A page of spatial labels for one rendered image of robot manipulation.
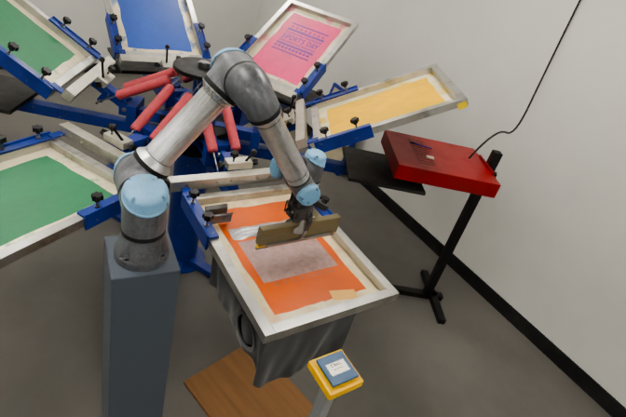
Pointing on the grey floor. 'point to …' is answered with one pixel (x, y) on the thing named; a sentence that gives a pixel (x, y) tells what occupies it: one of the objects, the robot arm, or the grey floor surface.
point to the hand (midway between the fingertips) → (299, 232)
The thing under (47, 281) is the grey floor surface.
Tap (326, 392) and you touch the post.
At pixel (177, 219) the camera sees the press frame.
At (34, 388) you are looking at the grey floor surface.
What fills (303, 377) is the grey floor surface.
